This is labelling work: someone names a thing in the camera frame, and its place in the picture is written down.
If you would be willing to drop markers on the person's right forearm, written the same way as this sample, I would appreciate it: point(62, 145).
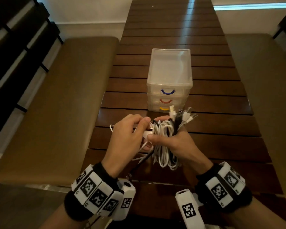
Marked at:
point(259, 217)

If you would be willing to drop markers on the person's right hand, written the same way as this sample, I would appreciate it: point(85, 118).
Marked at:
point(183, 145)

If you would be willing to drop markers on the clear plastic three-drawer organiser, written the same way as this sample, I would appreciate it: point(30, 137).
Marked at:
point(169, 66)

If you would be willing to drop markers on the person's black garment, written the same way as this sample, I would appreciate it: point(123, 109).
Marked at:
point(157, 222)

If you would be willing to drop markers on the brown slatted wooden table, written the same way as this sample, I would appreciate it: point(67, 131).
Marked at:
point(174, 28)

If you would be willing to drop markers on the brown bench cushion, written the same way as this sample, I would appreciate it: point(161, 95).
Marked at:
point(57, 109)
point(269, 97)

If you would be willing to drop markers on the black marker wristband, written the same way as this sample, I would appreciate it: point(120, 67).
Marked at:
point(93, 193)
point(224, 186)

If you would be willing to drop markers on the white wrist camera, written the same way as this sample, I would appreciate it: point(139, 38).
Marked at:
point(189, 207)
point(125, 200)

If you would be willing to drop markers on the wall light strip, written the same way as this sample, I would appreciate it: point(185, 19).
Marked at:
point(252, 6)

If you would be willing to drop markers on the person's left hand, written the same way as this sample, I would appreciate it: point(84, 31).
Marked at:
point(126, 140)

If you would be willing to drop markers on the person's left forearm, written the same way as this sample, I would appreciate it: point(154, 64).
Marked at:
point(59, 218)

